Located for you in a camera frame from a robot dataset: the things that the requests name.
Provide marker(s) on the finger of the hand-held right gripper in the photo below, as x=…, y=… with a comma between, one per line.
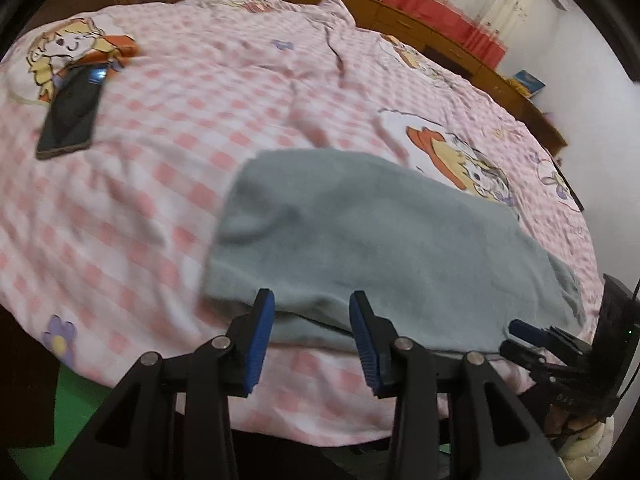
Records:
x=527, y=330
x=525, y=355

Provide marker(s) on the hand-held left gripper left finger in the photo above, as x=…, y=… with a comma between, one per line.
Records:
x=260, y=340

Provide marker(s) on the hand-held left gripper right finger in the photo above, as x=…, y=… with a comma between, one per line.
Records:
x=367, y=345

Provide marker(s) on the grey pants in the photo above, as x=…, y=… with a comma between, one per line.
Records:
x=375, y=220

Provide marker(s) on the person's right forearm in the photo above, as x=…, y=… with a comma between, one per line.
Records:
x=590, y=447

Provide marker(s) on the person's right hand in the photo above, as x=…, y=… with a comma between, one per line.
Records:
x=570, y=420

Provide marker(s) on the green mat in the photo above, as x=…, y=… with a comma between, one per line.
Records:
x=70, y=410

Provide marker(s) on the dark brown board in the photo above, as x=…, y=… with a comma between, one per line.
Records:
x=25, y=375

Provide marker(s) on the pink checked cartoon blanket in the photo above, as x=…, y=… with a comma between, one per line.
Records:
x=200, y=110

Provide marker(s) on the black smartphone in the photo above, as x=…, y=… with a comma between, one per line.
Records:
x=70, y=110

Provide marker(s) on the long wooden cabinet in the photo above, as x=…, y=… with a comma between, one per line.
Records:
x=400, y=20

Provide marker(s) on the wide red and cream curtain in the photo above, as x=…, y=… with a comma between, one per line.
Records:
x=450, y=5

